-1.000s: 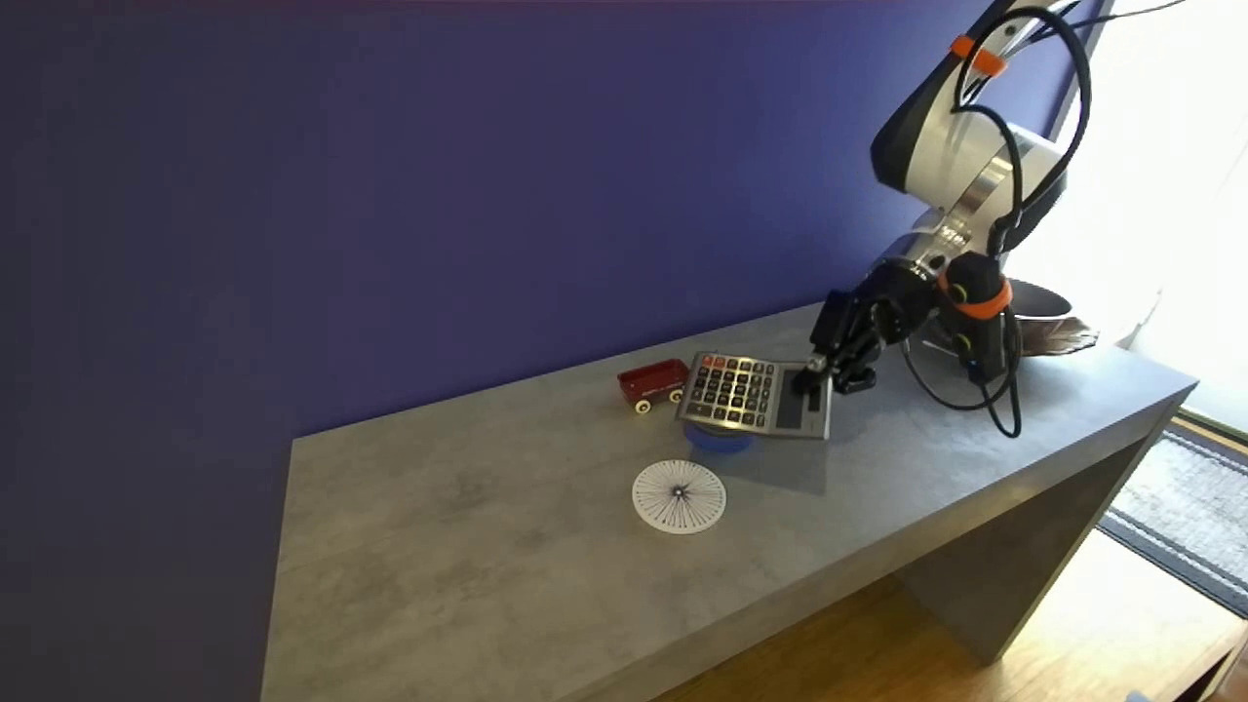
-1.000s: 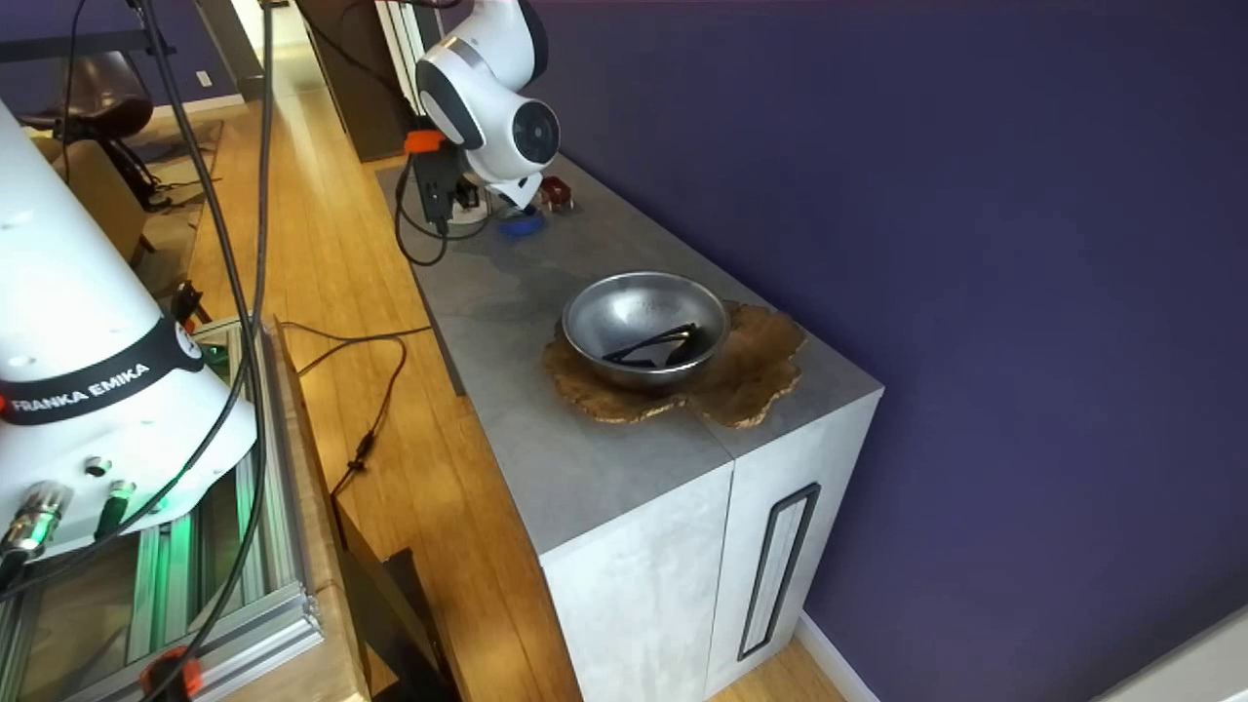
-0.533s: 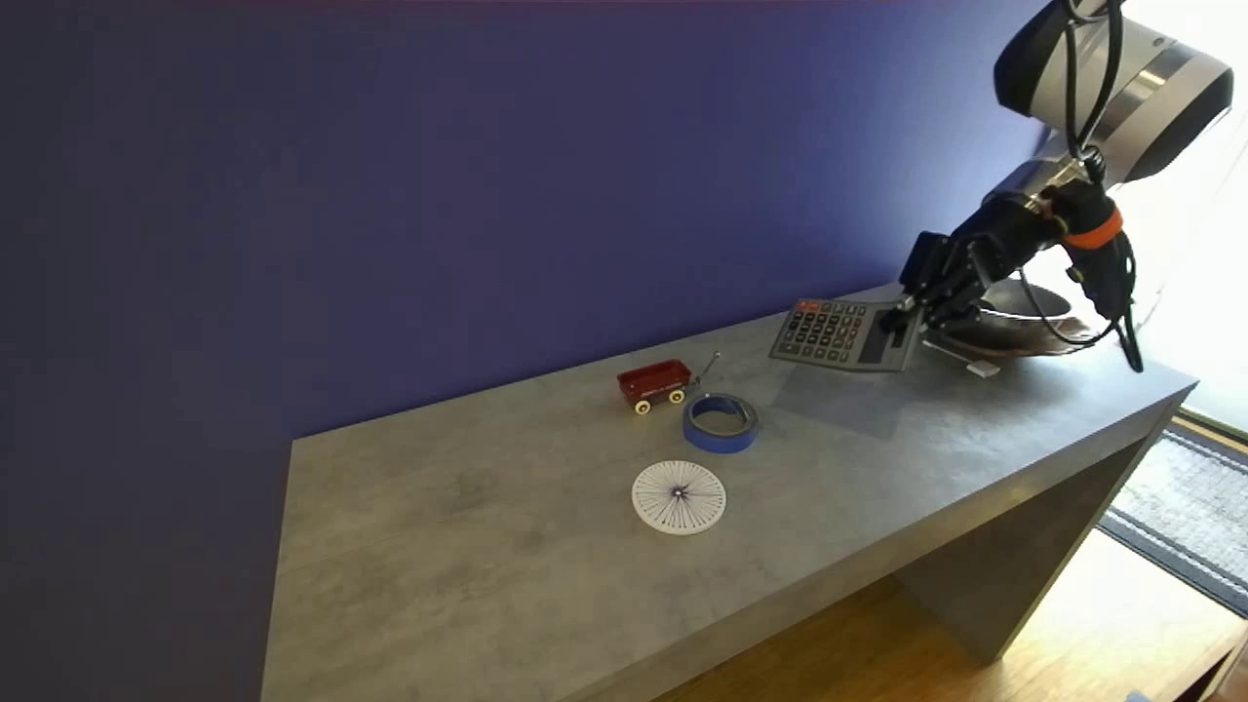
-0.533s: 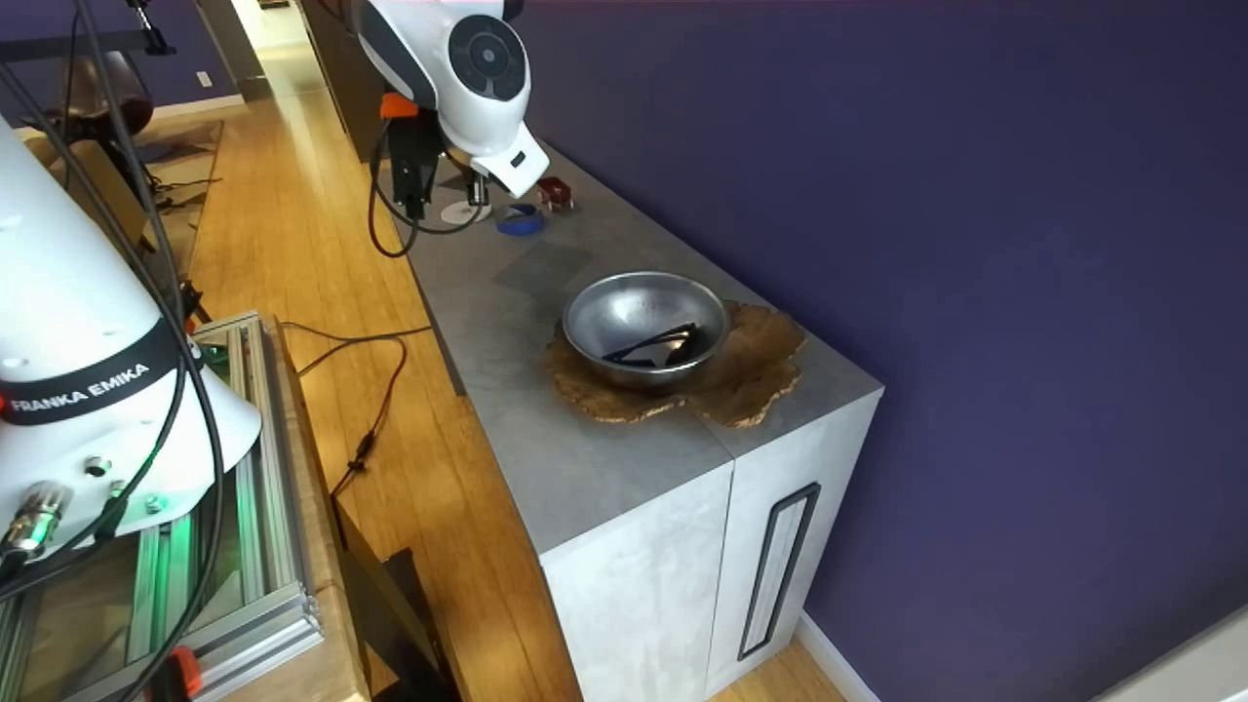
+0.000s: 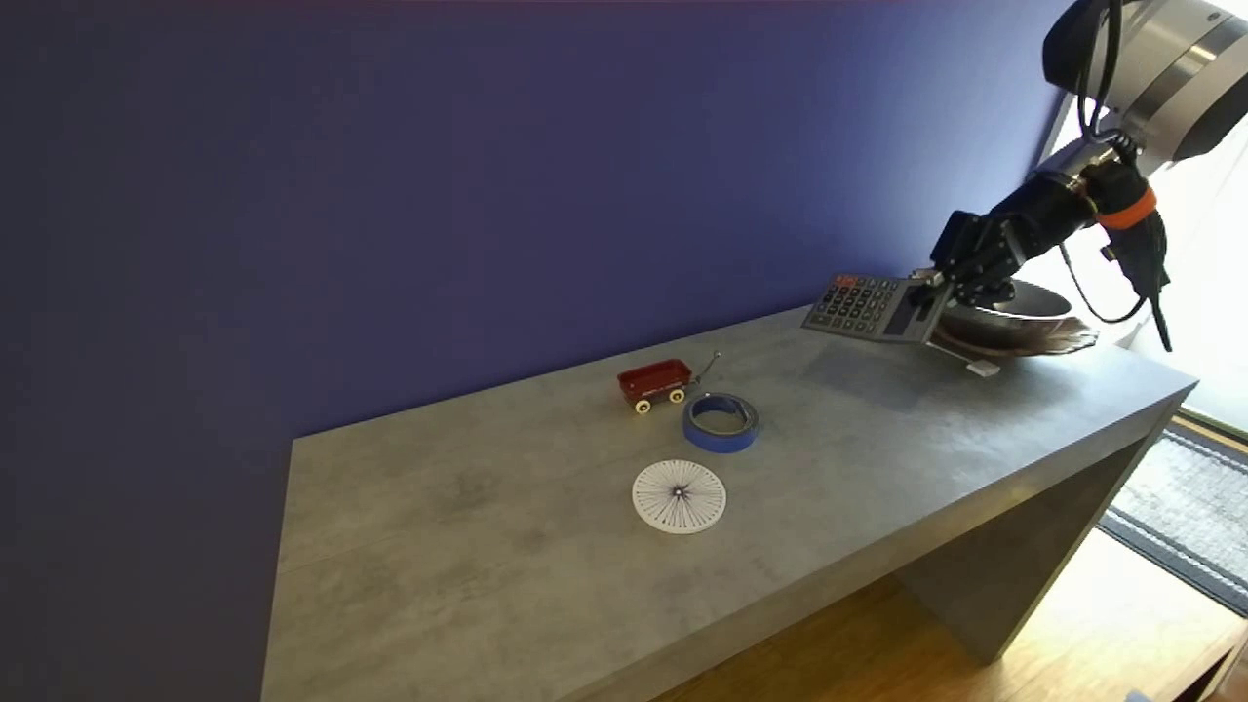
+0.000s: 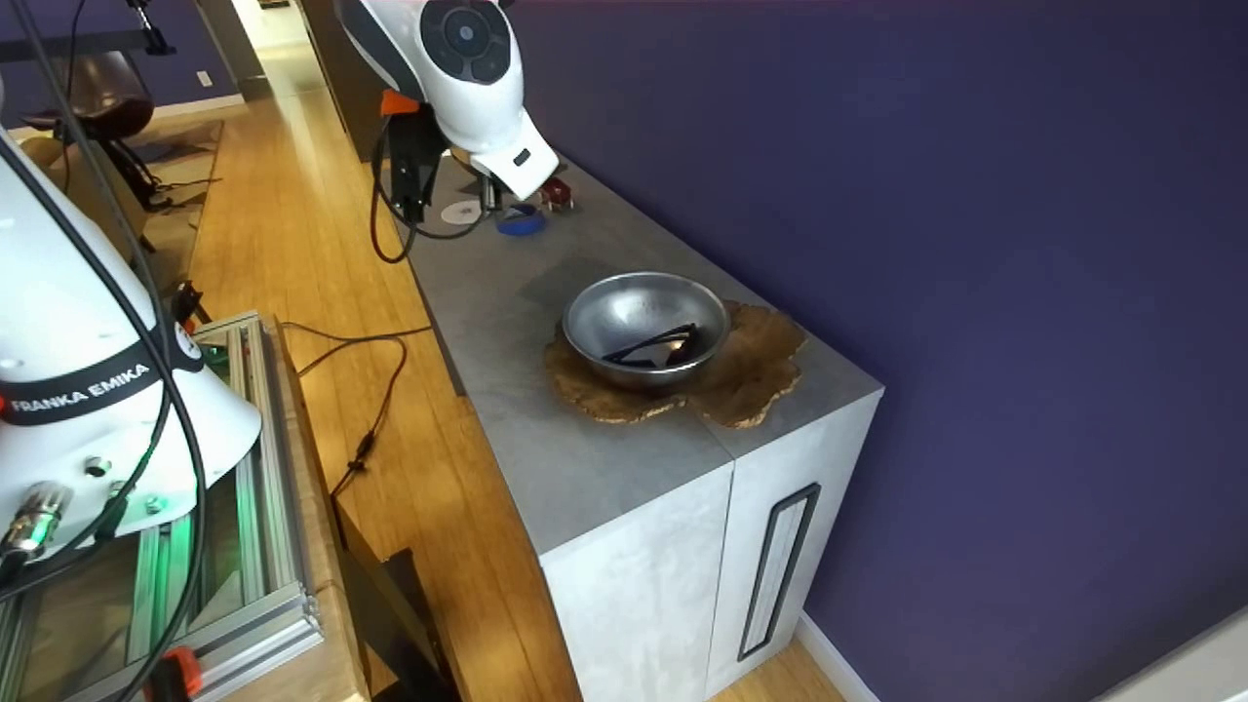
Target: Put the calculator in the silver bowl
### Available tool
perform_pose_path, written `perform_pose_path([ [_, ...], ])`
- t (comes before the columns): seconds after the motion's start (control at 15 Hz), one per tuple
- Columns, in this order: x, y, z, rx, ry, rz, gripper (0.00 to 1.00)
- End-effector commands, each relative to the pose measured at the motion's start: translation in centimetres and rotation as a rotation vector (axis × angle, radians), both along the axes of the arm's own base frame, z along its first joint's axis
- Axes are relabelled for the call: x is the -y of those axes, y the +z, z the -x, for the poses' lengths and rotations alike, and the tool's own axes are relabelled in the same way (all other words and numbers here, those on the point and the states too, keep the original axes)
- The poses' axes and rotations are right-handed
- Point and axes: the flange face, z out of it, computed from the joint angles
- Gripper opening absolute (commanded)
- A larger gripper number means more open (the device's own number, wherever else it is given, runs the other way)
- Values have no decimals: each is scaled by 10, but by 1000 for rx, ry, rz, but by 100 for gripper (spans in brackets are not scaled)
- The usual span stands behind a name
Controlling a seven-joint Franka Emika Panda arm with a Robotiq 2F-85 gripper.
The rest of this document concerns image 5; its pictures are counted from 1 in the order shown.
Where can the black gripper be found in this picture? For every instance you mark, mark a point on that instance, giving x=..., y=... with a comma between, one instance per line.
x=1009, y=230

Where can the grey desk calculator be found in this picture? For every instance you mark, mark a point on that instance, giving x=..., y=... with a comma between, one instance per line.
x=859, y=311

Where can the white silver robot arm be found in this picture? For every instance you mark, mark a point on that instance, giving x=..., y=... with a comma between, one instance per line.
x=1170, y=64

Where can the silver metal bowl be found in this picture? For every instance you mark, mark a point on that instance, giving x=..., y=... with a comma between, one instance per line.
x=1026, y=317

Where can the silver metal utensil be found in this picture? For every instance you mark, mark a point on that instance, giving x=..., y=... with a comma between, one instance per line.
x=982, y=367

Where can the blue tape roll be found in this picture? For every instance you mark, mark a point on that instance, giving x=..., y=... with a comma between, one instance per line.
x=720, y=422

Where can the red toy wagon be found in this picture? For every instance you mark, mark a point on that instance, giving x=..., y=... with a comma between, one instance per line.
x=654, y=385

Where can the white round disc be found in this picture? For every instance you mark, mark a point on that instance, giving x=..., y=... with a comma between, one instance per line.
x=681, y=498

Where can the dark grey floor mat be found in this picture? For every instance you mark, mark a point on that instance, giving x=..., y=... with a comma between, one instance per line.
x=1186, y=499

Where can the grey concrete-look table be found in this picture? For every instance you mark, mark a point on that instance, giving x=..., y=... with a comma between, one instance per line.
x=519, y=546

